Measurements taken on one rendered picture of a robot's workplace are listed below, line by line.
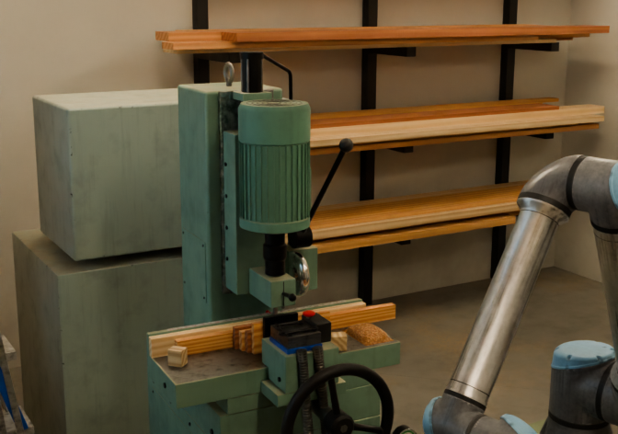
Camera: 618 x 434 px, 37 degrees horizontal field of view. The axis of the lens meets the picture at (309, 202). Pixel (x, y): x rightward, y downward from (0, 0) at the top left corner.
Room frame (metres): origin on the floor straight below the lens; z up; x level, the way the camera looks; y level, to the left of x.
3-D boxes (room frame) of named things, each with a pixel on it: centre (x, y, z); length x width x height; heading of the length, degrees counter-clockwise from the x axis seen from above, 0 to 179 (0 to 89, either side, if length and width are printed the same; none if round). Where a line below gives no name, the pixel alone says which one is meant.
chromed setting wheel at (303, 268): (2.42, 0.03, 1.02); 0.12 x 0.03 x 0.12; 27
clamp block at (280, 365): (2.07, 0.02, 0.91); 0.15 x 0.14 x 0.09; 117
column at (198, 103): (2.51, 0.22, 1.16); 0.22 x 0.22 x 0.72; 27
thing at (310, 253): (2.49, 0.03, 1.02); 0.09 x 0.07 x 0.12; 117
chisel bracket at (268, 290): (2.27, 0.09, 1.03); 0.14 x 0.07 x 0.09; 27
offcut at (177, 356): (2.08, 0.31, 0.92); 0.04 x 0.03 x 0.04; 70
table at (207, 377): (2.14, 0.06, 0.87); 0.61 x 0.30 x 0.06; 117
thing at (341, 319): (2.27, 0.04, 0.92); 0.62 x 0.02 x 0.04; 117
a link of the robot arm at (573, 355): (2.17, -0.69, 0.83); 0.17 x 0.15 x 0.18; 44
